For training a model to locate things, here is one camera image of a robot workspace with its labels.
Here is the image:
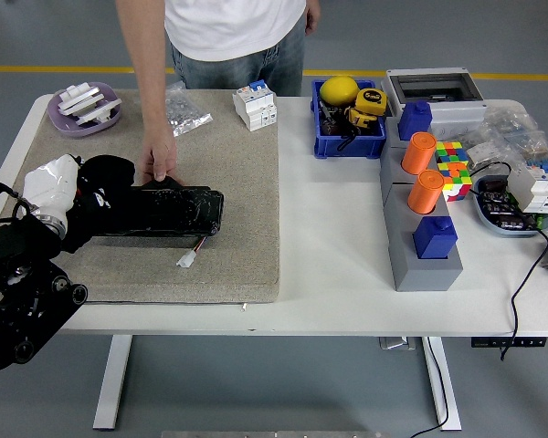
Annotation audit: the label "person's right hand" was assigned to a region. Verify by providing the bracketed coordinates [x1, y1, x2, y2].
[140, 129, 184, 185]

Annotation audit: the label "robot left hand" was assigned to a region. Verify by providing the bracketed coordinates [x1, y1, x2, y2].
[22, 153, 116, 221]

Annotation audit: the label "person's left hand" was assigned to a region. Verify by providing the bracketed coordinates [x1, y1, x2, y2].
[303, 0, 321, 37]

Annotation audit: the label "glossy black panel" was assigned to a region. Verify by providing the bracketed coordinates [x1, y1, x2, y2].
[90, 176, 225, 238]

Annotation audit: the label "black table control panel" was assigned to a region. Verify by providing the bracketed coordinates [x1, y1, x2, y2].
[470, 336, 547, 349]

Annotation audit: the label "clear bag of screws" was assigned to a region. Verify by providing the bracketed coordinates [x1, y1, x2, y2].
[163, 81, 214, 138]

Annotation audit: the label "purple tray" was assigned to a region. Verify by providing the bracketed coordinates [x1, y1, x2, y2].
[47, 81, 123, 138]

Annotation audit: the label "grey-brown mat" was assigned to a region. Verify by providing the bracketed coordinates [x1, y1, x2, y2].
[0, 88, 282, 306]

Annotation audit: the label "yellow foam ball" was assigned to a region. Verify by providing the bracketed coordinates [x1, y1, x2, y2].
[319, 75, 360, 107]

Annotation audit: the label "person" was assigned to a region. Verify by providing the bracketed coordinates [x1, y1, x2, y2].
[115, 0, 321, 186]

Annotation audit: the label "white plastic strip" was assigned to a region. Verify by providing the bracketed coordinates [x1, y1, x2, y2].
[57, 83, 106, 115]

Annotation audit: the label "yellow black tape measure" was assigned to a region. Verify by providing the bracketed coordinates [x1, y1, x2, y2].
[345, 107, 379, 129]
[354, 88, 389, 118]

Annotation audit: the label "blue plastic bin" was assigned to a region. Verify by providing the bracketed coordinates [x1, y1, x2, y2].
[311, 78, 389, 160]

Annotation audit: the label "blue block with knob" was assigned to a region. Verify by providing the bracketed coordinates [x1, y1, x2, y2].
[397, 100, 434, 142]
[413, 215, 459, 260]

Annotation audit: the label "orange cylinder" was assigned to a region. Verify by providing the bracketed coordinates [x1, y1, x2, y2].
[401, 131, 438, 176]
[407, 170, 446, 215]

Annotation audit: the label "colourful puzzle cube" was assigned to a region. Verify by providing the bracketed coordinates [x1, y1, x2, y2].
[434, 141, 468, 166]
[437, 162, 474, 203]

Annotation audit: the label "white table leg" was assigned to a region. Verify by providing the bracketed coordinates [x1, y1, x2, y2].
[422, 336, 463, 433]
[92, 335, 133, 431]

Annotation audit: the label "small clear bag white part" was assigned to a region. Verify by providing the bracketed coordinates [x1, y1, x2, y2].
[465, 141, 508, 172]

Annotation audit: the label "clear bag of parts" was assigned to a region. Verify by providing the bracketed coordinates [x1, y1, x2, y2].
[481, 108, 548, 161]

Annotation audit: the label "grey block holder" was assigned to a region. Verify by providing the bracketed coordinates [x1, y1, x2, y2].
[379, 116, 466, 293]

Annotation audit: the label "circuit boards with black relays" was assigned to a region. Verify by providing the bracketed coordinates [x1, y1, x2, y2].
[477, 178, 547, 232]

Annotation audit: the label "grey-blue tray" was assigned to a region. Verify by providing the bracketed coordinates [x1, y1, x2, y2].
[472, 174, 548, 239]

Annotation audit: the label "white circuit breakers blue switches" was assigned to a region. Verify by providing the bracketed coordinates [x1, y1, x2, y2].
[506, 157, 548, 214]

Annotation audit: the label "white plastic bracket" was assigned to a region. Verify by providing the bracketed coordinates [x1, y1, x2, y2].
[75, 98, 122, 127]

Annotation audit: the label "white circuit breaker blue switch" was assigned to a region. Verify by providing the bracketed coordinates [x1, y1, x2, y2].
[232, 79, 279, 132]

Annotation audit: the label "black handled tool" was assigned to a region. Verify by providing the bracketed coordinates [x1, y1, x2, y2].
[318, 99, 348, 137]

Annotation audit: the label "white plug with coloured wires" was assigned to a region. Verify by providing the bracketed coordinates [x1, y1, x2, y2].
[176, 235, 209, 268]

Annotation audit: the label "grey electrical enclosure box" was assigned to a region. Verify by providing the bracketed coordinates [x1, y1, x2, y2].
[381, 68, 490, 138]

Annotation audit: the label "thin black wire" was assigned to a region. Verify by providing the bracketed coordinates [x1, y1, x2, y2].
[468, 161, 515, 197]

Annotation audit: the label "metal bracket under table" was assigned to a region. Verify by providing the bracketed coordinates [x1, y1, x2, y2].
[377, 336, 416, 351]

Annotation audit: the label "black power cord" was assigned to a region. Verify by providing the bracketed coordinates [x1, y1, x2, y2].
[500, 227, 548, 361]

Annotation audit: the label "black cable along leg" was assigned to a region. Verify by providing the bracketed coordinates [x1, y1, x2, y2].
[408, 337, 451, 438]

